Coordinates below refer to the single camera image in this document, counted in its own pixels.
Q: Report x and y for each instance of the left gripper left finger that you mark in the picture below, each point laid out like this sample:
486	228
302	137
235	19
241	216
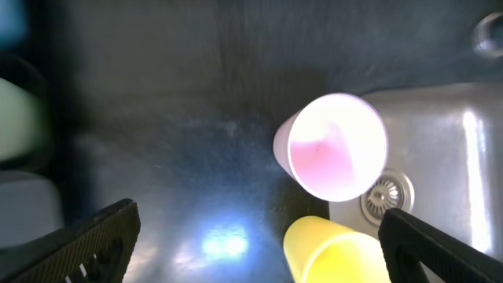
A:
90	243

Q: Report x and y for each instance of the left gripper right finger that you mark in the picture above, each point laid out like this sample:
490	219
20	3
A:
428	251

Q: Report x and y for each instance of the pink cup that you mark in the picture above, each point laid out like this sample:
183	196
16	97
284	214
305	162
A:
334	149

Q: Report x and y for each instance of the yellow cup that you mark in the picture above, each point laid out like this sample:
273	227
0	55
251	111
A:
330	255

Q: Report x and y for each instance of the steel sink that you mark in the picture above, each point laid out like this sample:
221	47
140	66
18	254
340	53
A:
432	137

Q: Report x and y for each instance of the black tray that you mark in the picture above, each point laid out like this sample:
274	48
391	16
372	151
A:
47	118

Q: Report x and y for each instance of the green cup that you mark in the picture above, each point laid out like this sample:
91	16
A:
17	118

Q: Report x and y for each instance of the blue cup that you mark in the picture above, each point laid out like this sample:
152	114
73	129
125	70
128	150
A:
9	21

